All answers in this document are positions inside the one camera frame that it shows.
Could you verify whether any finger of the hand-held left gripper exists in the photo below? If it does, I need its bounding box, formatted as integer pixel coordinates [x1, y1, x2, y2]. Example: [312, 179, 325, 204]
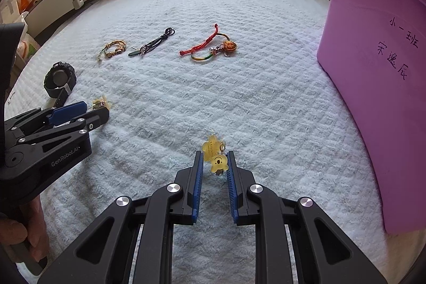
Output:
[13, 108, 110, 155]
[4, 101, 88, 141]

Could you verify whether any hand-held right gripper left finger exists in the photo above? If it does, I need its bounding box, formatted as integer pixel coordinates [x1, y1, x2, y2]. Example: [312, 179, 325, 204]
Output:
[36, 151, 204, 284]

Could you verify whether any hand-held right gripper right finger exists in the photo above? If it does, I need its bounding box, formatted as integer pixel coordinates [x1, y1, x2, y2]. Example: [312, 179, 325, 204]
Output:
[226, 151, 388, 284]

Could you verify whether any black wrist watch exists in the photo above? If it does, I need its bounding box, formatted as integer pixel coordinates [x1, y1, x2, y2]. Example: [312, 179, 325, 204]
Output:
[44, 62, 77, 108]

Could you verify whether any gold bead bracelet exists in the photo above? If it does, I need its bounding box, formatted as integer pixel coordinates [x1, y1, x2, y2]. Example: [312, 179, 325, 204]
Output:
[97, 40, 128, 63]

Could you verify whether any black cord charm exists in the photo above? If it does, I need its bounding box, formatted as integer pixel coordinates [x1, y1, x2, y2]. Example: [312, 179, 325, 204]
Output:
[128, 27, 176, 58]

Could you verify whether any red cord bracelet with charm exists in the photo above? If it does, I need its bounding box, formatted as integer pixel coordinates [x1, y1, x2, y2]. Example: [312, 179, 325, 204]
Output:
[179, 24, 237, 62]

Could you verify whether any purple plastic basin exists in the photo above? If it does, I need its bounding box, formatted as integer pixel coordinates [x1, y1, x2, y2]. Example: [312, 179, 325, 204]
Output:
[316, 0, 426, 234]

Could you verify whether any person's left hand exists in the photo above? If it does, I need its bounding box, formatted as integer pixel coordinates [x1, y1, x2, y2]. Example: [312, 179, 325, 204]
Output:
[0, 196, 50, 263]

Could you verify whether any light blue quilted blanket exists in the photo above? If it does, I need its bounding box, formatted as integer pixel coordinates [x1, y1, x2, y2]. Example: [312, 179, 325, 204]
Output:
[5, 0, 400, 284]

